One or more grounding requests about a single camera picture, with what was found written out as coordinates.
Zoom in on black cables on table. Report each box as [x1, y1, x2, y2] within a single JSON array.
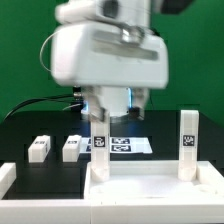
[[3, 94, 87, 119]]

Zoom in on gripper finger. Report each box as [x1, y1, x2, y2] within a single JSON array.
[[129, 88, 149, 120]]

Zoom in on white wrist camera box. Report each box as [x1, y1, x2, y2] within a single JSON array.
[[55, 0, 119, 24]]

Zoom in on grey camera cable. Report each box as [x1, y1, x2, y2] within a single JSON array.
[[39, 33, 56, 73]]

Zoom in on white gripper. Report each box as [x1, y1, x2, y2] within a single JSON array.
[[51, 22, 169, 122]]

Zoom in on white desk top tray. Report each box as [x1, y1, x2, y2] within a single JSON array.
[[84, 160, 224, 200]]

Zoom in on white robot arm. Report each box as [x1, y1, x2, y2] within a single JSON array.
[[51, 0, 195, 121]]

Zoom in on white front rail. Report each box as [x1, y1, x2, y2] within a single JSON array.
[[0, 199, 224, 224]]

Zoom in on white left rail block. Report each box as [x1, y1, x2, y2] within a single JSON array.
[[0, 163, 16, 200]]

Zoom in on fiducial marker sheet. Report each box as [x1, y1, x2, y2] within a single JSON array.
[[80, 137, 152, 154]]

